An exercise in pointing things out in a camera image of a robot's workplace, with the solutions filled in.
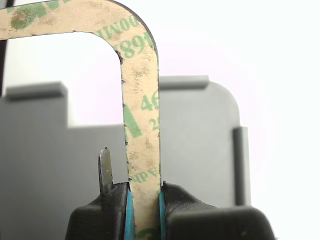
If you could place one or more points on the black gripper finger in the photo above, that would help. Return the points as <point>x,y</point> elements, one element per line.
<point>200,222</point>
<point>100,220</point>

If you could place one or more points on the beige adhesive liner strip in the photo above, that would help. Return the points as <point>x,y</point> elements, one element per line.
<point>140,100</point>

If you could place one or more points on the gray plastic box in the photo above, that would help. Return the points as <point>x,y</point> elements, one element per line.
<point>200,150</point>

